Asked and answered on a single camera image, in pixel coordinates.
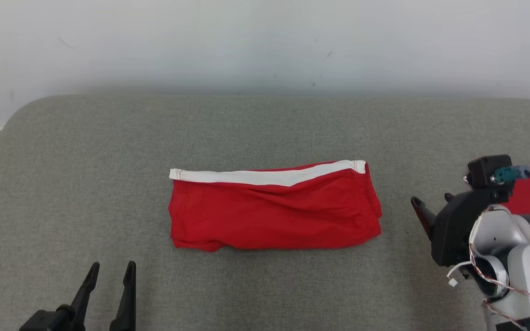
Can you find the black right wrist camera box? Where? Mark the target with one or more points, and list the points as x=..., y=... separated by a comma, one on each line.
x=488, y=172

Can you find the red shorts white stripes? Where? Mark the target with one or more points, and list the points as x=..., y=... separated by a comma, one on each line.
x=274, y=216

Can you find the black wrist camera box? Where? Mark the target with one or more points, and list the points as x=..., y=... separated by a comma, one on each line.
x=44, y=322
x=488, y=172

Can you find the grey fabric sofa seat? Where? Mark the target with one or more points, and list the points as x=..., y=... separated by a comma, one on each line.
x=265, y=133

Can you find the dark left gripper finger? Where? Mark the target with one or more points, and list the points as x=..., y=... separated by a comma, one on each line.
x=127, y=303
x=83, y=299

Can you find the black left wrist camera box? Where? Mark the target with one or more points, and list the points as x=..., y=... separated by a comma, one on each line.
x=44, y=322

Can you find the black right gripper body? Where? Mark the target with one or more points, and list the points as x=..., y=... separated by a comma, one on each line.
x=451, y=234

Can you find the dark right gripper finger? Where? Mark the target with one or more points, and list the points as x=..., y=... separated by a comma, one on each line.
x=449, y=197
x=426, y=218

